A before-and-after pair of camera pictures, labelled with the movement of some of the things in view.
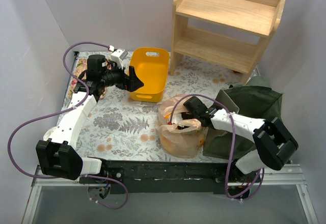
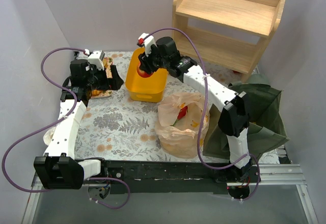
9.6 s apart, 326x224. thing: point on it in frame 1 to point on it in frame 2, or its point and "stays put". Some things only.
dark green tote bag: x=256 y=100 stays put
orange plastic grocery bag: x=184 y=138 stays put
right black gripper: x=184 y=117 to x=146 y=62
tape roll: x=48 y=133 stays put
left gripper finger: x=135 y=82 to x=117 y=80
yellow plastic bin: x=151 y=65 stays put
